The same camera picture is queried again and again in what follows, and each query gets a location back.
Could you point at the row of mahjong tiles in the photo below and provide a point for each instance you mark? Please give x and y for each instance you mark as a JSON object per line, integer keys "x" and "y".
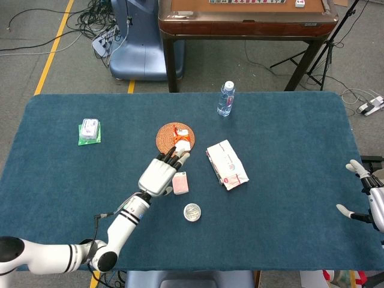
{"x": 247, "y": 1}

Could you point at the round white tin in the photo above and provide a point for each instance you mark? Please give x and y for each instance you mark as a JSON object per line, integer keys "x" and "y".
{"x": 192, "y": 212}

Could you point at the large white tissue package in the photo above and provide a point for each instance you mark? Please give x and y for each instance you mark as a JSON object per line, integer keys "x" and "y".
{"x": 227, "y": 165}

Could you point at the orange woven coaster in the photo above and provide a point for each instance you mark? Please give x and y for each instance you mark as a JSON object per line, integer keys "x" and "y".
{"x": 165, "y": 138}

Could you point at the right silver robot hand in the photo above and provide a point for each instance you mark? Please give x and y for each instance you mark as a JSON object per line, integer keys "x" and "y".
{"x": 373, "y": 201}

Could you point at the blue robot chassis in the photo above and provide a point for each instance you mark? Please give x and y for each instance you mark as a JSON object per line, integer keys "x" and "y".
{"x": 189, "y": 279}

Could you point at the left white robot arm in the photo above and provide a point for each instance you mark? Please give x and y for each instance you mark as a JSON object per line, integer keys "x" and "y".
{"x": 90, "y": 243}

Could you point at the green wipes packet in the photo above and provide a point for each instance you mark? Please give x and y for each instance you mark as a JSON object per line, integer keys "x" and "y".
{"x": 90, "y": 142}

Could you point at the small white pink box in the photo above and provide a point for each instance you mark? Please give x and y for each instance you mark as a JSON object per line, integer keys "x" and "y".
{"x": 181, "y": 183}

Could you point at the blue table cloth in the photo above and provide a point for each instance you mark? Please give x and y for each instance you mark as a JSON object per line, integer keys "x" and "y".
{"x": 270, "y": 180}

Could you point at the black tripod stand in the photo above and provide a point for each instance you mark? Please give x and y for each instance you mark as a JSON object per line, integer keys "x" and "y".
{"x": 324, "y": 51}

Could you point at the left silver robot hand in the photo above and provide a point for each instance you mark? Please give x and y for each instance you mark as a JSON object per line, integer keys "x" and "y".
{"x": 157, "y": 177}

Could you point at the white mahjong tile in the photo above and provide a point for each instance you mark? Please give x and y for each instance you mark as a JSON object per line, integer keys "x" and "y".
{"x": 299, "y": 3}

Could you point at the clear plastic water bottle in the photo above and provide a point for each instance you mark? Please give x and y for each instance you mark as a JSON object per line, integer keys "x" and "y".
{"x": 225, "y": 100}

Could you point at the white power strip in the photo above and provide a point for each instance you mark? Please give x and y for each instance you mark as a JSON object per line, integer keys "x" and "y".
{"x": 105, "y": 40}

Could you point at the white packet with orange ribbon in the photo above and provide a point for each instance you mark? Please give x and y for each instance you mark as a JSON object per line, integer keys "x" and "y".
{"x": 183, "y": 139}

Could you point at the brown mahjong table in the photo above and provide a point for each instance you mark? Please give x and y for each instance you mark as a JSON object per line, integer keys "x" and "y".
{"x": 249, "y": 21}

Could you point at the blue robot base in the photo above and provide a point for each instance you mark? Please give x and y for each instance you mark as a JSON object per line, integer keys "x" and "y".
{"x": 141, "y": 45}

